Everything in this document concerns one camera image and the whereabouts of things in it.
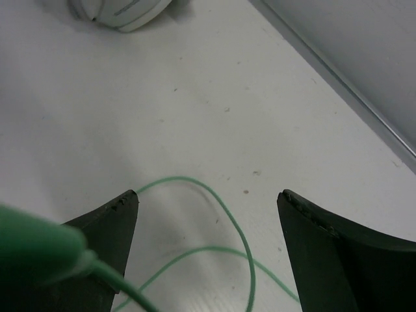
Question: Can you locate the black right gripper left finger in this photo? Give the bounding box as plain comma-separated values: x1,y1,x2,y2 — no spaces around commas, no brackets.
1,190,139,311

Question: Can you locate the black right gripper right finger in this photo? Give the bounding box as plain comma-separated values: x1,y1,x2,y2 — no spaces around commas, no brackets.
277,189,415,311

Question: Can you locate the green headphone cable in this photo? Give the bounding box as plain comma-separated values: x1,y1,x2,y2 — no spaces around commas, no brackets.
0,176,300,312

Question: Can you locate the aluminium table edge rail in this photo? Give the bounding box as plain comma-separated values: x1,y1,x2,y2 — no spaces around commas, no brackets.
253,1,415,159

